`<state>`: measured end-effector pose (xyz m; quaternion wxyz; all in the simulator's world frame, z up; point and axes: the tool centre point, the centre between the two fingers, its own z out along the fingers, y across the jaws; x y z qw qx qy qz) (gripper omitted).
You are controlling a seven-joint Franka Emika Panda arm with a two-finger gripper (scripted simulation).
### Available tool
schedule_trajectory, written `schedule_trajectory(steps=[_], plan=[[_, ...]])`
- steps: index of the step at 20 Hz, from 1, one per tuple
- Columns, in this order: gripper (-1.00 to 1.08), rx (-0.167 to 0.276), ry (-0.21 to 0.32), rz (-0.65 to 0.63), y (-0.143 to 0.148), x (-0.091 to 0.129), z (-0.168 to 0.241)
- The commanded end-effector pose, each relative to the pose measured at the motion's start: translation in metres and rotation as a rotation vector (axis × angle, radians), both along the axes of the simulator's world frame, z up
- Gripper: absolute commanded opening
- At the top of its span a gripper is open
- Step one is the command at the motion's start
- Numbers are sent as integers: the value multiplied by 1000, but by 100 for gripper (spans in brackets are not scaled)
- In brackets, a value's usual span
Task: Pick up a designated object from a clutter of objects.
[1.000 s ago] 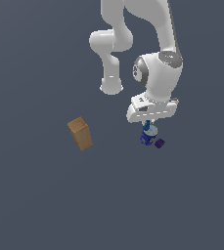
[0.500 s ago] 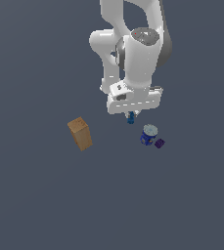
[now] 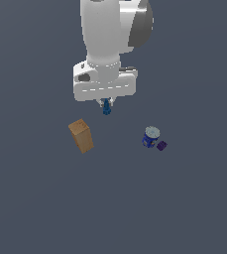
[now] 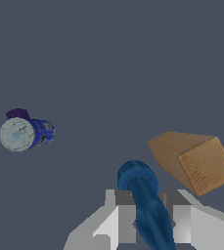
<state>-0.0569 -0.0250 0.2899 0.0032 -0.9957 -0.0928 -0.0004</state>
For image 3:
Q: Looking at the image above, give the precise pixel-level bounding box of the small purple cube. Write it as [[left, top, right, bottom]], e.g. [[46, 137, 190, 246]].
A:
[[156, 140, 169, 152]]

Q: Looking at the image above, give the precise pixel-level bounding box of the small blue object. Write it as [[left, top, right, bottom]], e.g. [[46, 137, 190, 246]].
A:
[[102, 99, 112, 116]]

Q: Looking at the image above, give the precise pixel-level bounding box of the tan wooden block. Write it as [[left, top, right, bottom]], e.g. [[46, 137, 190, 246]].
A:
[[67, 118, 95, 155]]

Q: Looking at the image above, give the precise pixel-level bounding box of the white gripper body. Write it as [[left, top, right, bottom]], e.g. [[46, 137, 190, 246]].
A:
[[72, 61, 139, 103]]

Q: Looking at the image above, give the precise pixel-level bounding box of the blue can with grey lid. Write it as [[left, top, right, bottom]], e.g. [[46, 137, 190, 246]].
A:
[[141, 125, 162, 149]]

